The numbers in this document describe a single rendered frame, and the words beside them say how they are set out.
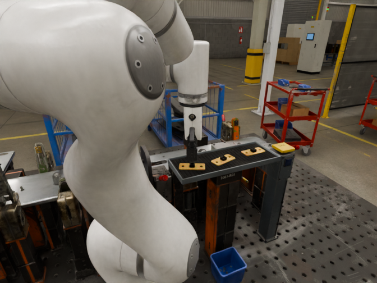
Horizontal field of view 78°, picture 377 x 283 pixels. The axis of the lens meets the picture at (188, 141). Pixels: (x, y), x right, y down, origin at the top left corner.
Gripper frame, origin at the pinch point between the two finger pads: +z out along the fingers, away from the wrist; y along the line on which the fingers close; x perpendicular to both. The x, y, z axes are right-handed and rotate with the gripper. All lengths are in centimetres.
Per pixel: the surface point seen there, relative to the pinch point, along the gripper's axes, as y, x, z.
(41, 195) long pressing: 4, 57, 22
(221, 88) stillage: 238, -33, 32
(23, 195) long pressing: 3, 63, 22
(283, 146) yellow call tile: 16.3, -34.8, 5.9
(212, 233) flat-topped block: 1.3, -8.0, 36.5
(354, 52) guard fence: 412, -296, 0
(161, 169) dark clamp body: 11.4, 12.0, 14.3
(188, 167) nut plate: -0.8, 1.2, 5.7
